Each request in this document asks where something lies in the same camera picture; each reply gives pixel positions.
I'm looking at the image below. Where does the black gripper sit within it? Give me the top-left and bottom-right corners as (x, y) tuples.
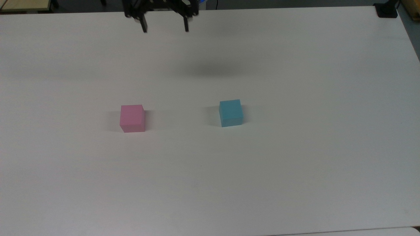
(122, 0), (200, 33)

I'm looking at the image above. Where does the blue foam cube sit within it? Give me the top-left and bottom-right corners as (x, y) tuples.
(219, 99), (244, 128)

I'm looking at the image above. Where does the pink foam cube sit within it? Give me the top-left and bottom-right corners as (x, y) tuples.
(119, 105), (146, 133)

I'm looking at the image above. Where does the light wooden table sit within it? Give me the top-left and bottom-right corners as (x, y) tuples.
(0, 0), (53, 14)

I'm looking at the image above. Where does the wooden board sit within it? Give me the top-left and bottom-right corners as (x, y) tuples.
(401, 0), (420, 22)

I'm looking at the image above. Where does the black table clamp mount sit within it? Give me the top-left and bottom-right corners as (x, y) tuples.
(373, 0), (401, 18)

